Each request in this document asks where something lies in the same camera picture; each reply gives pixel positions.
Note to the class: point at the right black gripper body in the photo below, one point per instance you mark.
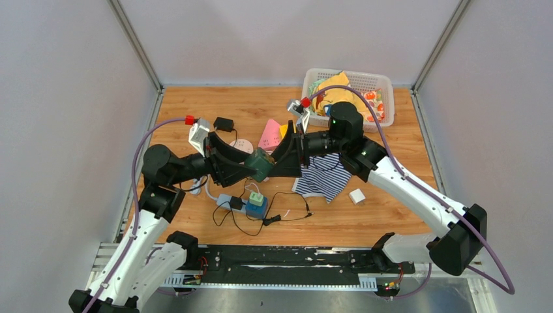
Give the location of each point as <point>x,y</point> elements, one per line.
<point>318,143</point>

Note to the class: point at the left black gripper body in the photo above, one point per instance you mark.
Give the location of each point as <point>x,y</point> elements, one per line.
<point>210,163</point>

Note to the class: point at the dark green cube charger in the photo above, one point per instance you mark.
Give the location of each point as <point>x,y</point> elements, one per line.
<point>262,162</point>

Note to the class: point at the pink triangular power strip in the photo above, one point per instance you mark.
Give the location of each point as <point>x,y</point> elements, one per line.
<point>271,136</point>

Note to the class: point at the light blue power strip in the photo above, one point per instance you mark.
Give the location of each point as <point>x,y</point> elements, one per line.
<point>232,203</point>

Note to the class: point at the black adapter with cable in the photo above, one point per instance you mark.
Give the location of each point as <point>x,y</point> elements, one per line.
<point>219,215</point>

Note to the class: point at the blue cube charger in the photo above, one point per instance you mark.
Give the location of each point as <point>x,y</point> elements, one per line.
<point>256,211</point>

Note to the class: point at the yellow power adapter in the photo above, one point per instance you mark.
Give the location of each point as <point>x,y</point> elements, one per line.
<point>283,129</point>

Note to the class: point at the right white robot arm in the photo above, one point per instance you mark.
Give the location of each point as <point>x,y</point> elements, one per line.
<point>457,230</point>

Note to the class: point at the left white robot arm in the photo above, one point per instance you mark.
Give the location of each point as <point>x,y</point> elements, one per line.
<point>129,280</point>

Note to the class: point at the pink round power strip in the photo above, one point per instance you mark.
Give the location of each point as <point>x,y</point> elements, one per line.
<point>243,145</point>

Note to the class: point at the blue striped shirt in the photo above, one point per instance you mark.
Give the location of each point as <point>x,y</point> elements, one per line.
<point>325,176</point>

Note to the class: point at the black adapter at back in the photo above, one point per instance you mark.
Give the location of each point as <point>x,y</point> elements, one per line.
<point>224,124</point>

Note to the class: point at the yellow clothes in basket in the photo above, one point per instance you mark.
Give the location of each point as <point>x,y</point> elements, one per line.
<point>322,103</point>

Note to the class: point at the white cube charger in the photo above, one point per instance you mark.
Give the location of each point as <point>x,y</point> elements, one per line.
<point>357,196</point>

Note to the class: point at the white plastic basket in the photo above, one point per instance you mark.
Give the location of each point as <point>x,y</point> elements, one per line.
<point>359,81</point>

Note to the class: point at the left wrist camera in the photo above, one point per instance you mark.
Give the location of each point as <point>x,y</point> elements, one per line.
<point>198,133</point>

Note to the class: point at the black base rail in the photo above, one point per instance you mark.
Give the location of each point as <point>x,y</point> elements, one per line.
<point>292,267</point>

